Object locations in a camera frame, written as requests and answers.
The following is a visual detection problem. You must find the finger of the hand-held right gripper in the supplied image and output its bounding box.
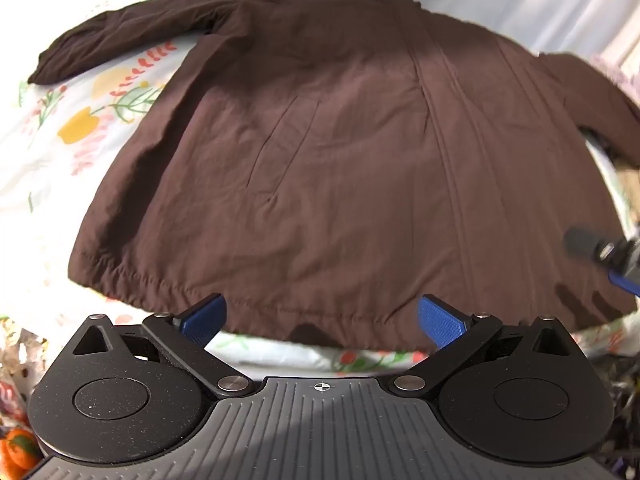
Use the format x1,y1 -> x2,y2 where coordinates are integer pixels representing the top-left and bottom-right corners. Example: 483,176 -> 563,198
563,226 -> 640,302

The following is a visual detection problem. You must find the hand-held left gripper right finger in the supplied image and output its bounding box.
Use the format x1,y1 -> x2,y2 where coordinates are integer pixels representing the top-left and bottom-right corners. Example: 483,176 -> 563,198
390,294 -> 573,402

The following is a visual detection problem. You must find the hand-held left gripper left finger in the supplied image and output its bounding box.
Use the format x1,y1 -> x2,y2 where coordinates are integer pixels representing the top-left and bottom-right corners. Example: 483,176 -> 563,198
72,293 -> 253,398

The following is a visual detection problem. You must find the brown jacket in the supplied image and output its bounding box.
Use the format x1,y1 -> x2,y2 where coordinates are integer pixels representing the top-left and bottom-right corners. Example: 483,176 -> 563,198
27,0 -> 640,351

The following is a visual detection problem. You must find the patterned cloth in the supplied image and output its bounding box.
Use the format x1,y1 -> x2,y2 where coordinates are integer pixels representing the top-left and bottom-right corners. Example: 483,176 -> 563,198
0,314 -> 53,428

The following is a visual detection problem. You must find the orange round object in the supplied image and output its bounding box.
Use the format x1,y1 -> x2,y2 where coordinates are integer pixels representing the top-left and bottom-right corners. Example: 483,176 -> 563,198
0,426 -> 42,472

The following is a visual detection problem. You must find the floral bedsheet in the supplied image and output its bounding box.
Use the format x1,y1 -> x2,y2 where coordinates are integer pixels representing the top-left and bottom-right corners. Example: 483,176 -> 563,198
0,0 -> 640,376

